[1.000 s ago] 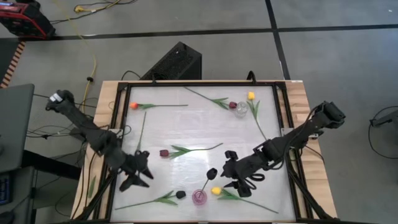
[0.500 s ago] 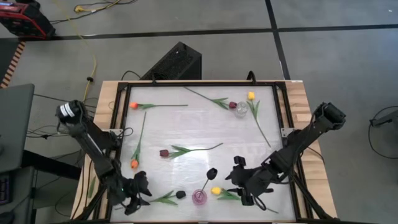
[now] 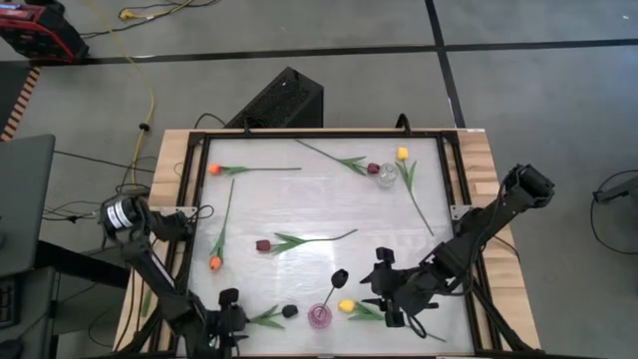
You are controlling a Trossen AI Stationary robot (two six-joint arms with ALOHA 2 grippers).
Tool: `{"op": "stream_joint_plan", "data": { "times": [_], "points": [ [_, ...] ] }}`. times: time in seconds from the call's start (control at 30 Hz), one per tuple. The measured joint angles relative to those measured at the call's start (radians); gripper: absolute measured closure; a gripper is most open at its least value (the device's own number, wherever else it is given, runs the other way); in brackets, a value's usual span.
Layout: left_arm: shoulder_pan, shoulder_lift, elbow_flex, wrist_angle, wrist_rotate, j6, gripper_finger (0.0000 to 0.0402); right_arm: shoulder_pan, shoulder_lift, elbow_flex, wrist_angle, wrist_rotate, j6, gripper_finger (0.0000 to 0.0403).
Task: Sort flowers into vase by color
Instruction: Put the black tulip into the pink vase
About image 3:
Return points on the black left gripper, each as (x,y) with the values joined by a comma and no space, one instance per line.
(230,320)

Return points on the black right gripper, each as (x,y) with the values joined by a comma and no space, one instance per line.
(394,286)

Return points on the yellow artificial tulip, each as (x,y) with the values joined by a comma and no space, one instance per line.
(346,305)
(403,153)

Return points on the black artificial tulip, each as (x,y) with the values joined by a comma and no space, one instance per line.
(289,311)
(339,278)

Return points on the orange artificial tulip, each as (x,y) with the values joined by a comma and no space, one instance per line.
(215,262)
(215,169)

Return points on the dark red artificial tulip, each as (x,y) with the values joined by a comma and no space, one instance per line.
(263,245)
(373,168)

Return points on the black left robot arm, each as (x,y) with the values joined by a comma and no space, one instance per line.
(144,259)

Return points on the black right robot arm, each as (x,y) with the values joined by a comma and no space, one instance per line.
(463,239)

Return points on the pink glass vase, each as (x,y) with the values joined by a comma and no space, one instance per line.
(319,318)

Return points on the clear glass vase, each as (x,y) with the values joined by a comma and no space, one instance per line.
(387,175)

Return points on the green fallen leaf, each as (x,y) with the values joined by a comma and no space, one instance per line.
(146,301)

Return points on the white table mat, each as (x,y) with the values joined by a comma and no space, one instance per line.
(309,199)

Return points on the black perforated metal box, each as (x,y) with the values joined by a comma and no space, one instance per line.
(284,97)

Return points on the grey desk top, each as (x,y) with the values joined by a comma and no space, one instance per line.
(25,199)

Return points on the grey stand foot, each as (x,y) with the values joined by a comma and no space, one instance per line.
(618,190)

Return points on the red and black machine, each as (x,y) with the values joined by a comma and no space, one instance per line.
(35,35)

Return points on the black metal table frame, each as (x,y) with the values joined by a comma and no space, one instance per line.
(324,134)

